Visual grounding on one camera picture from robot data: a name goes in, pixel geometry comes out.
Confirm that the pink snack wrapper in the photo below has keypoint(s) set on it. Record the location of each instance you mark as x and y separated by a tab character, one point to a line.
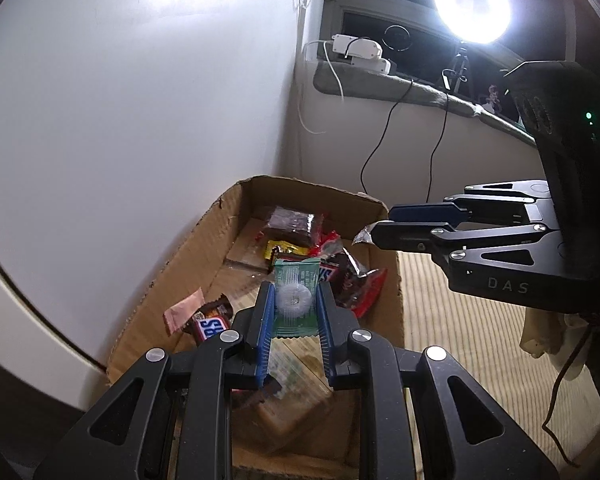
182	312

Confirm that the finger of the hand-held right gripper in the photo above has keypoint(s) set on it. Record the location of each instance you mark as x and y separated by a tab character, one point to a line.
420	212
405	237

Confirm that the brown shiny block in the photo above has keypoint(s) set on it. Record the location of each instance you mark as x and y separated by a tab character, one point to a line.
292	222

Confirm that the clear red-trim snack packet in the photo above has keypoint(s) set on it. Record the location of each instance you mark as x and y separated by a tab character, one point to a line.
362	292

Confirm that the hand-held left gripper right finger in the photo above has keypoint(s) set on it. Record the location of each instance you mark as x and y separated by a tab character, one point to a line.
326	340

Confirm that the green mint candy packet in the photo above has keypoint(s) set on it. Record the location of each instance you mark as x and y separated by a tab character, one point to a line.
292	270

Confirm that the silver foil wrapper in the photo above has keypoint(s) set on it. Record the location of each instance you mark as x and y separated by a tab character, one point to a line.
362	235

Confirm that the small figurine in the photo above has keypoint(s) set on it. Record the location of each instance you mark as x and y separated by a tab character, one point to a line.
491	100

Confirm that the white wardrobe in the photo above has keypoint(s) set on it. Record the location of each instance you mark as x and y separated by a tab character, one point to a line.
130	110

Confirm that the red blue snack packet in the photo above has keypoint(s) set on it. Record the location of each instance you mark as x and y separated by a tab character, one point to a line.
327	242

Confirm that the white power strip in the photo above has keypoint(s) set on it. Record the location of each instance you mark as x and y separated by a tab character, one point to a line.
365	52

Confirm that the brown chocolate bar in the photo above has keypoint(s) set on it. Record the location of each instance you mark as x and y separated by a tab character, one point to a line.
327	274
210	327

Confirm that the yellow dark-print candy packet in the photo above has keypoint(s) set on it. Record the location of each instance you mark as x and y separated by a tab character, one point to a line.
280	250

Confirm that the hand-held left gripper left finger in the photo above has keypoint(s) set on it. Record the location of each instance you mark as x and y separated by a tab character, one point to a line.
266	340

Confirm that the black light tripod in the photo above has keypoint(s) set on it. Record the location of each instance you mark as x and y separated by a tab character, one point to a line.
461	67

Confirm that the grey window sill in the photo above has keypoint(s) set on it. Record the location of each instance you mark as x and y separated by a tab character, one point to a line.
360	85

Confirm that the white fluffy cloth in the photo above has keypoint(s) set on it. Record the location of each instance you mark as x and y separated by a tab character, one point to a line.
540	332

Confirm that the clear bread packet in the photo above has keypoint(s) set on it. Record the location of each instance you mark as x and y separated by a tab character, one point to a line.
290	410

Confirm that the brown cardboard box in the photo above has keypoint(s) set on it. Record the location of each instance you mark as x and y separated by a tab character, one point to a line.
190	255

